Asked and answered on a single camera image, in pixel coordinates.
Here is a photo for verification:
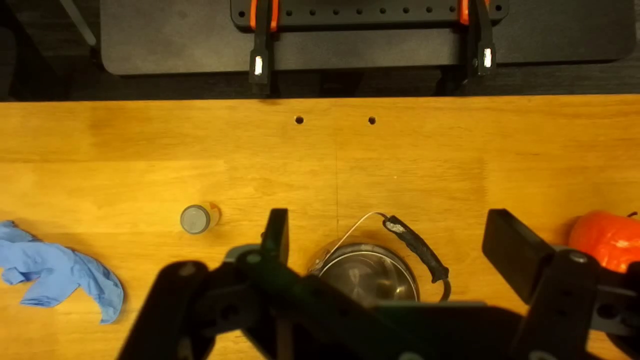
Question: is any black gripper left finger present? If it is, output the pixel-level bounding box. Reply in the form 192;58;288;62
261;208;290;265

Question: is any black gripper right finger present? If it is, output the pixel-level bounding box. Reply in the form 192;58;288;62
482;208;554;303

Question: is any small orange spice jar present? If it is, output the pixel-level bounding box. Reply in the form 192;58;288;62
181;204;223;234

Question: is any orange bell pepper toy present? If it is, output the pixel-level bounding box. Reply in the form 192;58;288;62
568;213;640;272

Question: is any left black orange clamp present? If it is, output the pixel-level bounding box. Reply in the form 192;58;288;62
250;0;280;99

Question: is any black orange clamp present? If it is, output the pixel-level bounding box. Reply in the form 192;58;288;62
459;0;497;79
250;0;280;99

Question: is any right black orange clamp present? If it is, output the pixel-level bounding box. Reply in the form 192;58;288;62
459;0;497;79

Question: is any steel teapot with black handle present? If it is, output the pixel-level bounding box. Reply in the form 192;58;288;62
311;213;452;307

